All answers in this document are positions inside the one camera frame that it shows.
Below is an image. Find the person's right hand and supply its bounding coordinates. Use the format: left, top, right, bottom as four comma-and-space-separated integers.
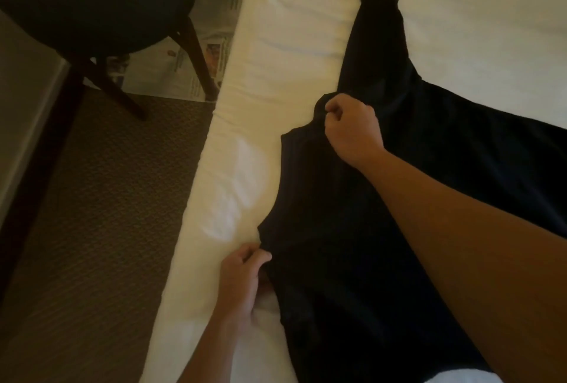
323, 93, 387, 172

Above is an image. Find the person's left hand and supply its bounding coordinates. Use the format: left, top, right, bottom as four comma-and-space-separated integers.
211, 242, 274, 330

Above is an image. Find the black t-shirt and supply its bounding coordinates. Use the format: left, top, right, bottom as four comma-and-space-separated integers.
259, 0, 567, 383

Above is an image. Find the white bed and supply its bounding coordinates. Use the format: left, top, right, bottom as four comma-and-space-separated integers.
140, 0, 567, 383

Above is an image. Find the person's right forearm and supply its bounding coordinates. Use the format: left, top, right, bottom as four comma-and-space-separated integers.
359, 152, 567, 383

